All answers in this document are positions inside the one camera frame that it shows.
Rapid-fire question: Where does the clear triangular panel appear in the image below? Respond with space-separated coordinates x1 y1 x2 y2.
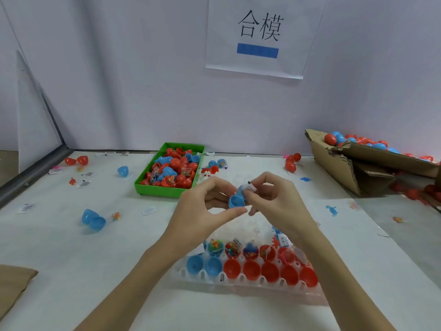
15 50 64 173

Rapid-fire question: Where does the grey metal rail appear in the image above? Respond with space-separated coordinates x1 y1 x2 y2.
0 144 72 206

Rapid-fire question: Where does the person's left forearm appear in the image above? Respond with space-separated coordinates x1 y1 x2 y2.
76 248 194 331

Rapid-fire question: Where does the person's right forearm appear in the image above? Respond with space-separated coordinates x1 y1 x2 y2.
293 224 397 331

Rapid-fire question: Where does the pile of finished eggs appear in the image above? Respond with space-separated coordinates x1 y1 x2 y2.
324 131 441 163

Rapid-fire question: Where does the white paper sign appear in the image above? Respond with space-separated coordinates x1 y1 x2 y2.
205 0 329 80

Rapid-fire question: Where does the green plastic tray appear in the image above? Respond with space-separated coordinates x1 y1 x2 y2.
134 142 207 198

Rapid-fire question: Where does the cardboard box of capsules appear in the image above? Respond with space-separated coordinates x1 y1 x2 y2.
305 129 441 197

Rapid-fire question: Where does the person's left hand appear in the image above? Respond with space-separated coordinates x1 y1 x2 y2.
157 177 248 269

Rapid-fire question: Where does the person's right hand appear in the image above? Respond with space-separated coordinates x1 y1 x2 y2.
244 171 319 249

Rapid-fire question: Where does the small capsule cluster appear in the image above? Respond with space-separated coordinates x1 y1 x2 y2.
202 158 228 175

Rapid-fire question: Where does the flat brown cardboard sheet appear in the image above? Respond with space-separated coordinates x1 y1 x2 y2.
0 264 39 320

